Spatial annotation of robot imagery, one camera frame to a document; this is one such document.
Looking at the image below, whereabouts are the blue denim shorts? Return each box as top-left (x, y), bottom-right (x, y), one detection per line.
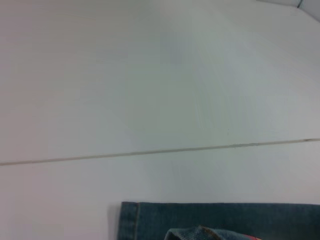
top-left (116, 201), bottom-right (320, 240)

